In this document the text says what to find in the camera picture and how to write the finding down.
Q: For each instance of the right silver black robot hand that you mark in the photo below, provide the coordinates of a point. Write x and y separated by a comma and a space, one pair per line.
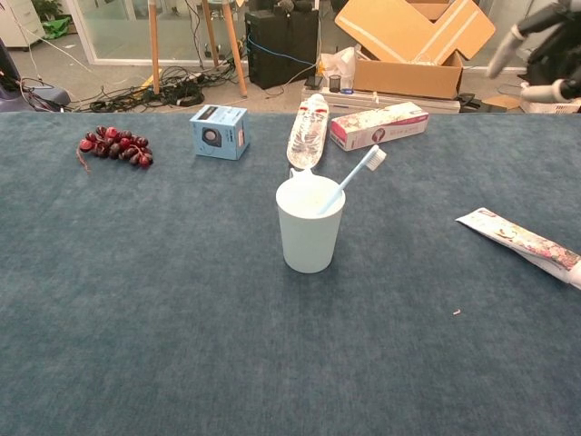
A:
554, 41

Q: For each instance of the floral toothpaste tube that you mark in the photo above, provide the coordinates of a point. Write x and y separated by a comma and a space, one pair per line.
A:
517, 236

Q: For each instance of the light blue toothbrush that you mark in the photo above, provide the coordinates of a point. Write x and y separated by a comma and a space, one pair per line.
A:
351, 177

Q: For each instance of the floral toothpaste box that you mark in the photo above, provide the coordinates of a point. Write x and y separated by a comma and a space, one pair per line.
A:
377, 127

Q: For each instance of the black mesh pen cup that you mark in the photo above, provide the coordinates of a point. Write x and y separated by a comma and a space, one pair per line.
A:
335, 84

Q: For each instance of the white cup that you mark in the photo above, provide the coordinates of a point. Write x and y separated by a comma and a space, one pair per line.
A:
308, 236

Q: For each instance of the white plastic basket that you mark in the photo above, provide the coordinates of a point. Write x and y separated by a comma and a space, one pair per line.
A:
558, 108

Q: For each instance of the open cardboard box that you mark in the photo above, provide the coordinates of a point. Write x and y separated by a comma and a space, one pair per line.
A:
408, 77

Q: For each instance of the aluminium profile rails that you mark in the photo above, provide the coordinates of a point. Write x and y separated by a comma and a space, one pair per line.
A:
408, 102

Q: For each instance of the white plastic bag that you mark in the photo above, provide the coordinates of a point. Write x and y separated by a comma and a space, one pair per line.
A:
338, 63

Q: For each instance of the black phone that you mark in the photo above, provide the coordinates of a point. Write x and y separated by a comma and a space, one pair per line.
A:
314, 82

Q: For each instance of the clear plastic water bottle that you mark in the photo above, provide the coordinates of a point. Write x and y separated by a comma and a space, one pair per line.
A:
306, 136

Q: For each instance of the black computer tower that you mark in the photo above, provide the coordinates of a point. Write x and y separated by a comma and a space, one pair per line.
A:
281, 45

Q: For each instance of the wooden table leg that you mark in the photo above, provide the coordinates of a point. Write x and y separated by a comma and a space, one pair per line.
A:
209, 32
233, 45
154, 45

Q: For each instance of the light blue speaker box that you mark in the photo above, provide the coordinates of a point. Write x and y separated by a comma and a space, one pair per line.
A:
218, 134

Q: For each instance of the red grape bunch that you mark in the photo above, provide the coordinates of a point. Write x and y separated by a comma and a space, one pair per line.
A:
118, 145

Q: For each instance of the blue table mat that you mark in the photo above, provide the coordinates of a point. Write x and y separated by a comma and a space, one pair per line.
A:
181, 295

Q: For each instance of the green bag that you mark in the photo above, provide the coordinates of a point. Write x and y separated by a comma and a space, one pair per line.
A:
56, 28

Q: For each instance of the dark blue machine housing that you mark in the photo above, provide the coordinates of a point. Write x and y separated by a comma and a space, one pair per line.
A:
27, 97

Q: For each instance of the white cabinet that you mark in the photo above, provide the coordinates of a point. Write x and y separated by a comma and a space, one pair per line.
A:
18, 22

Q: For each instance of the black metal bracket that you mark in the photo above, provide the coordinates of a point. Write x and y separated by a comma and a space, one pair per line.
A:
472, 102

